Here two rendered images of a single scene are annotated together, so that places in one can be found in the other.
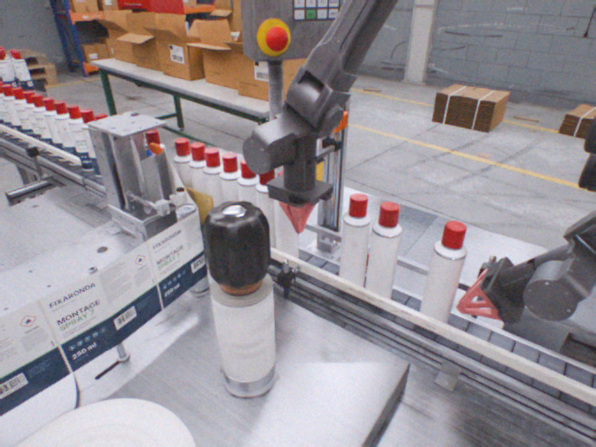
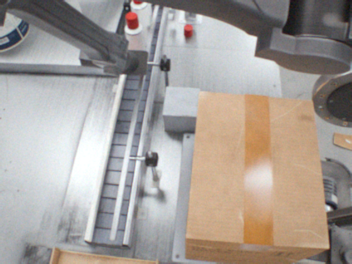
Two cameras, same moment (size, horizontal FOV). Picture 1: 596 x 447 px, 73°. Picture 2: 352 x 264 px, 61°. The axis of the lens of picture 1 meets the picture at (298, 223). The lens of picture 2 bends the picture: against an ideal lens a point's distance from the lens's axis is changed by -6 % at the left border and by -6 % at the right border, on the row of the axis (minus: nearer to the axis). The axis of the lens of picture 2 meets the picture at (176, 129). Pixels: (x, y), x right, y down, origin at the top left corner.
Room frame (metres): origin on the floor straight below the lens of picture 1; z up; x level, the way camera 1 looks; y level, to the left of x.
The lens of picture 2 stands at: (0.29, -0.90, 1.64)
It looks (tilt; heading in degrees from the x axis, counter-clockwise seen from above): 60 degrees down; 62
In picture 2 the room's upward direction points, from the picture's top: 3 degrees counter-clockwise
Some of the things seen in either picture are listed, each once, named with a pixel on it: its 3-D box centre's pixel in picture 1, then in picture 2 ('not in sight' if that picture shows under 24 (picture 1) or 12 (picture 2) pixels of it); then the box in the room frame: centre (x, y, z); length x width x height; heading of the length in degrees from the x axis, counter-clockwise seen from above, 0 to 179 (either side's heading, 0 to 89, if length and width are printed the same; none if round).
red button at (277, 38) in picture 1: (276, 38); not in sight; (0.74, 0.04, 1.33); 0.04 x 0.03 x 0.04; 109
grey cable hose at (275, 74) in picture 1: (276, 105); not in sight; (0.86, 0.05, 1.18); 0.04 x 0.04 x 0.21
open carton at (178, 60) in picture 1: (186, 48); not in sight; (3.11, 0.80, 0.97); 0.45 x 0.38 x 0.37; 140
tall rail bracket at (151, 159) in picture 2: not in sight; (144, 166); (0.37, -0.58, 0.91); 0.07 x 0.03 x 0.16; 144
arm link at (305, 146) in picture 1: (297, 141); not in sight; (0.62, 0.00, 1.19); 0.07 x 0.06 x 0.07; 137
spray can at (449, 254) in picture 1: (443, 276); (136, 43); (0.53, -0.25, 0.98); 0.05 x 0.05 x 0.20
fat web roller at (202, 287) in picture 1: (193, 251); not in sight; (0.61, 0.20, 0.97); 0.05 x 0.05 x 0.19
